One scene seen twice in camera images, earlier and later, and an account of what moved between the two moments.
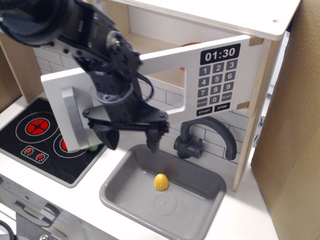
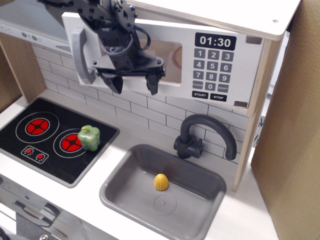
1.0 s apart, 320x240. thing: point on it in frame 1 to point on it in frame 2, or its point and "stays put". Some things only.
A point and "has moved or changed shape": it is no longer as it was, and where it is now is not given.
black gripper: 124,107 to 123,40
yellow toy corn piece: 161,182 stays put
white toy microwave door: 220,76 has moved or changed shape
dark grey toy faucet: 185,146 stays put
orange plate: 190,44 to 177,58
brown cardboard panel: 286,162 stays put
